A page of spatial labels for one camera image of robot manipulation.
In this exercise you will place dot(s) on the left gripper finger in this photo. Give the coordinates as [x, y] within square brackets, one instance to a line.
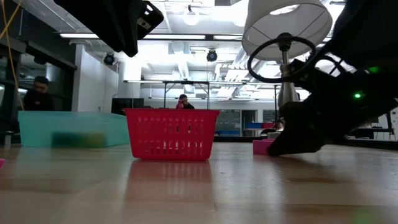
[127, 46]

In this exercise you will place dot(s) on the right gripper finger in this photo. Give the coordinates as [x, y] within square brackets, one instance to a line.
[304, 133]

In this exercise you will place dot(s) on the green yellow crayon box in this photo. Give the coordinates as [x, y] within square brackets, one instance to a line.
[81, 140]

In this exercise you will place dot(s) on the black ceiling spotlight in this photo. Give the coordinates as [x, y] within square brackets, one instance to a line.
[212, 56]
[109, 59]

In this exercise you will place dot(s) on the fluorescent ceiling light strip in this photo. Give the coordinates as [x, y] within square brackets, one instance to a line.
[77, 35]

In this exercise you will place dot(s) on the blue storage bin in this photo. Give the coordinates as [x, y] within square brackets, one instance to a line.
[256, 125]

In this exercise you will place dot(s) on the small red object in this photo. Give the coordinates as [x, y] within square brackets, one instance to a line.
[179, 105]

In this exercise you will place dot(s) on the person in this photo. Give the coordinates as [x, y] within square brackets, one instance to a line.
[186, 104]
[38, 99]

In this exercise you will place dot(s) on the red plastic basket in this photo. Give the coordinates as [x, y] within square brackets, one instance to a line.
[171, 137]

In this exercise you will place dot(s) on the silver table lamp white shade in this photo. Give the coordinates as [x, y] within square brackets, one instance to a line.
[280, 18]

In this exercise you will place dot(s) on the green translucent plastic tray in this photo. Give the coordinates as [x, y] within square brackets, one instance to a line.
[37, 127]

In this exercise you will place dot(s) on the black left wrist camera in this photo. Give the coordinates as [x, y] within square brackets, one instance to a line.
[150, 18]

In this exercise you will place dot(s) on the black background table frame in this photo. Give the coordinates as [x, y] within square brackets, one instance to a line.
[186, 82]

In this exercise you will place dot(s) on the small silver metal post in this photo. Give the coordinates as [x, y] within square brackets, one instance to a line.
[8, 140]

